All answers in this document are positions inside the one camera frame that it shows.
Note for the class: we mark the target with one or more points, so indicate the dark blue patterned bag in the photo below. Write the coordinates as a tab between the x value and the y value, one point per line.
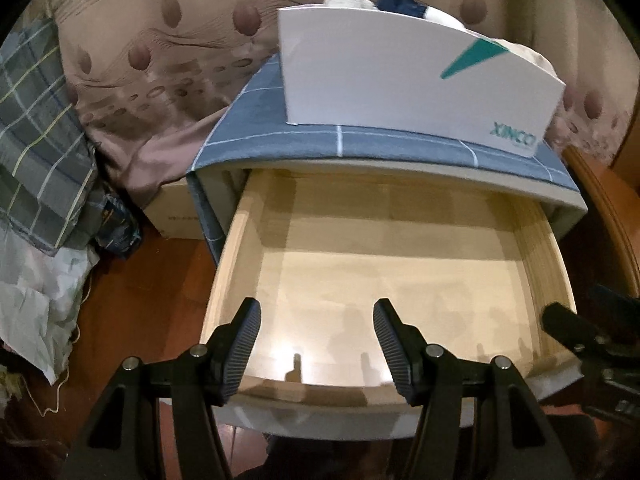
117	225

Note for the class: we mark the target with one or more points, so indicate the blue checked cloth cover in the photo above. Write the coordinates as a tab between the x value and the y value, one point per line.
280	125

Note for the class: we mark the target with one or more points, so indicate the grey drawer with wooden inside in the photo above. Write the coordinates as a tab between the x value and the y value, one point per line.
375	270

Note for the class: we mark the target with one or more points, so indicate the beige cardboard box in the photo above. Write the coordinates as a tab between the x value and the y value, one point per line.
175	210

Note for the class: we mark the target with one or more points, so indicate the leaf print bed sheet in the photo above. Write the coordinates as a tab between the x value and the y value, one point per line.
175	60

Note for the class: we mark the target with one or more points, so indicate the white plastic bag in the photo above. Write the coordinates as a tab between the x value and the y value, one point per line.
35	300

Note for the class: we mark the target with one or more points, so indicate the grey checked quilt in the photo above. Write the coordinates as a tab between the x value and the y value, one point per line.
40	135

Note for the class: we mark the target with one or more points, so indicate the white cardboard box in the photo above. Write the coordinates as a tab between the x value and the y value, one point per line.
375	70

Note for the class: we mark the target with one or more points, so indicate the brown wooden furniture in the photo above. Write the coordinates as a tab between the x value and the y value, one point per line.
610	200

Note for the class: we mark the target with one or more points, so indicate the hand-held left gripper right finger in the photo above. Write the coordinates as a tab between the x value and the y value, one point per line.
395	352

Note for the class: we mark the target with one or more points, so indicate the dark blue speckled sock ball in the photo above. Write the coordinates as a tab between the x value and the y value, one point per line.
400	4

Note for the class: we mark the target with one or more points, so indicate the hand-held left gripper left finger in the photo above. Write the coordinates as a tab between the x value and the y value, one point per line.
244	347

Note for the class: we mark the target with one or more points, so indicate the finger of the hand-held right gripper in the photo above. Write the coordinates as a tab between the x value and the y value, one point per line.
575	332
617	305

